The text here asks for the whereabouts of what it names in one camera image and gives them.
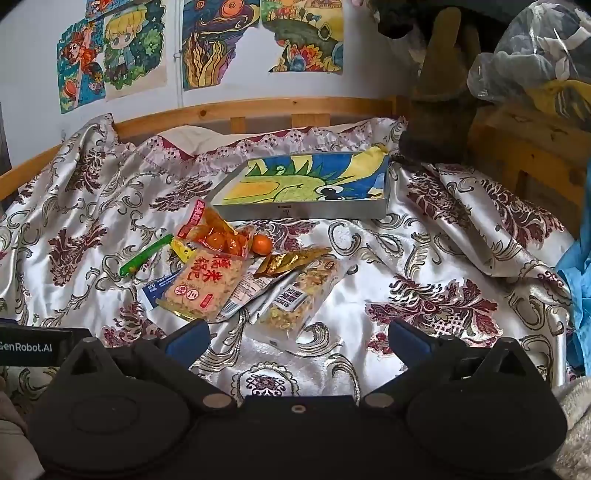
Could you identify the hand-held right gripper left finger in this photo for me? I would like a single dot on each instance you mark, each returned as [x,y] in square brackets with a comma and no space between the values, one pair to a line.
[187,344]

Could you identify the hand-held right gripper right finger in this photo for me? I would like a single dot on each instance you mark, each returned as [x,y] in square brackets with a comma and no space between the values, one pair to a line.
[411,344]

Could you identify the rice cracker packet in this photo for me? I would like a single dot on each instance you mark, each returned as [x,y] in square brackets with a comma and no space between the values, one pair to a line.
[203,286]

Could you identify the blue white snack packet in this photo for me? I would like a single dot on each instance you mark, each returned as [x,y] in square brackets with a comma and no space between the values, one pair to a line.
[154,288]

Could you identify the white pink snack packet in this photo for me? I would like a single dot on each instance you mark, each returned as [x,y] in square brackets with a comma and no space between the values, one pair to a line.
[251,288]

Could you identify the yellow snack packet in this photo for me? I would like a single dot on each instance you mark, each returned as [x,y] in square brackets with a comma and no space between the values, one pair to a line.
[182,250]

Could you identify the green stick snack packet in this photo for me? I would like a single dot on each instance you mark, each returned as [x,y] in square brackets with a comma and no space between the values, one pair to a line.
[143,258]

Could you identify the orange snack bag red label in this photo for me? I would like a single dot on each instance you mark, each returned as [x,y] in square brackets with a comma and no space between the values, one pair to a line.
[217,240]

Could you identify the clear nut bar packet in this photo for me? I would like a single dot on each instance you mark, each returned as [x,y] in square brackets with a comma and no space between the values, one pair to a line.
[295,300]

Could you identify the small tangerine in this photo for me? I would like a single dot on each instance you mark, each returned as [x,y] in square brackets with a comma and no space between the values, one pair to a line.
[261,244]

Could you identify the gold foil snack packet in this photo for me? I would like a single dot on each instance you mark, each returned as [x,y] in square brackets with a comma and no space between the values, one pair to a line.
[286,263]

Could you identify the grey tray box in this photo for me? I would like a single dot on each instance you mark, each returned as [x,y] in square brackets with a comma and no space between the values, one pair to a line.
[300,210]

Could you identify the floral satin blanket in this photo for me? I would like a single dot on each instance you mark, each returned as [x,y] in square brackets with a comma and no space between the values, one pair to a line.
[415,258]

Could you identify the blue cloth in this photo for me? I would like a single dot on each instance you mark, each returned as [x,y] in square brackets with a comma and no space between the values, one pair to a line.
[579,300]

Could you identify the beige fleece blanket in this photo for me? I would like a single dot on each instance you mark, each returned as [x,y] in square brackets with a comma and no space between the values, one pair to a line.
[577,415]

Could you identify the cream pillow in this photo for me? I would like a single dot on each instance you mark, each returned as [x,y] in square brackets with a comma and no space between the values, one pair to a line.
[198,138]

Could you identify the pale hanging clothes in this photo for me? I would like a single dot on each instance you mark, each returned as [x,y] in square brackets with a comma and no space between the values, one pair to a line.
[413,50]

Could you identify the clear plastic bag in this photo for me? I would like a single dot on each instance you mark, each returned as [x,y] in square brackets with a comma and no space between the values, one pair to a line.
[531,46]

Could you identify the black hanging garment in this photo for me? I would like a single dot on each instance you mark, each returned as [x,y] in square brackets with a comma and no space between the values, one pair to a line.
[401,18]

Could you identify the red-haired girl wall poster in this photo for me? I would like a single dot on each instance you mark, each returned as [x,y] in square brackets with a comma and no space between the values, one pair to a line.
[78,69]

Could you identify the swirly sun wall poster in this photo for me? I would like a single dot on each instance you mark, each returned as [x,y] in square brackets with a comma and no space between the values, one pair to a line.
[207,46]

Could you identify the blond child wall poster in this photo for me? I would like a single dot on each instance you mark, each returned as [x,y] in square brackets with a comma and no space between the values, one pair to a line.
[129,46]

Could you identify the white wall conduit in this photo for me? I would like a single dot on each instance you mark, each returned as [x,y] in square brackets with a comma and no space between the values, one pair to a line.
[178,27]

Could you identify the landscape wall poster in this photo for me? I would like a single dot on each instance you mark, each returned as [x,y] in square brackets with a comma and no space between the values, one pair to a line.
[304,37]

